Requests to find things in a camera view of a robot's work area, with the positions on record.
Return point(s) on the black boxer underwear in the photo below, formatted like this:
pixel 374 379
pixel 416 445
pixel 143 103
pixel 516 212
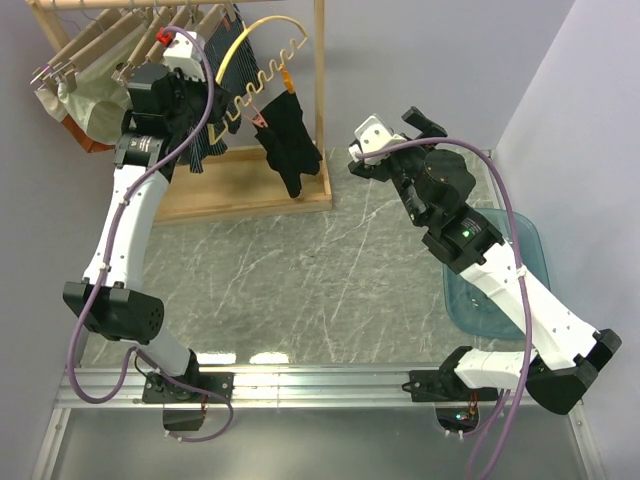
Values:
pixel 288 146

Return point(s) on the orange underwear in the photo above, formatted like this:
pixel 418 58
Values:
pixel 86 143

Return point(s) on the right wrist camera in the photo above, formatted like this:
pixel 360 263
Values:
pixel 371 136

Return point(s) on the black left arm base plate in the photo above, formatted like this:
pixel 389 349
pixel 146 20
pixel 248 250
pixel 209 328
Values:
pixel 213 388

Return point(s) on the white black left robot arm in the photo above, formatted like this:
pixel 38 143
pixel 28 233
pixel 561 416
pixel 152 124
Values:
pixel 109 301

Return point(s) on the translucent blue plastic bin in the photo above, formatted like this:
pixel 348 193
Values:
pixel 472 311

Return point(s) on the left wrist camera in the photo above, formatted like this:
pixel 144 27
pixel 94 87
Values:
pixel 181 54

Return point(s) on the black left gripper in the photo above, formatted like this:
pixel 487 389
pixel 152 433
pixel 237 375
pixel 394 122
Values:
pixel 221 104

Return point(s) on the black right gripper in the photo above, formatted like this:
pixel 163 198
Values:
pixel 381 170

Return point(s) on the light green underwear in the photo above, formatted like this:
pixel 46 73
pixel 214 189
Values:
pixel 98 103

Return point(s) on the wooden clothes rack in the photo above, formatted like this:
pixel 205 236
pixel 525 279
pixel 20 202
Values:
pixel 239 183

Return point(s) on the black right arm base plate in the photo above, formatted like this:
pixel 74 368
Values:
pixel 433 386

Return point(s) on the aluminium mounting rail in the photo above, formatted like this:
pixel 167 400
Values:
pixel 270 386

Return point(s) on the navy striped boxer underwear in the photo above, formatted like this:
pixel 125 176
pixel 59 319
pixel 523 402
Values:
pixel 241 70

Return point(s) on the orange clothes peg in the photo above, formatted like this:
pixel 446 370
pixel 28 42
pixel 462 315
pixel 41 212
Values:
pixel 288 82

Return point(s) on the yellow wavy clip hanger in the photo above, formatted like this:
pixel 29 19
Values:
pixel 230 120

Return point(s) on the pink clothes peg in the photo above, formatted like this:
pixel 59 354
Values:
pixel 258 120

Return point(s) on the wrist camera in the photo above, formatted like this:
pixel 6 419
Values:
pixel 181 54
pixel 371 136

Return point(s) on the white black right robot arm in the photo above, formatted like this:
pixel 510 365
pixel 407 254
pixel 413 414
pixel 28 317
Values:
pixel 566 353

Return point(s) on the beige clip hanger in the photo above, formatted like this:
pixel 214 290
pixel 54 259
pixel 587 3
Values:
pixel 220 14

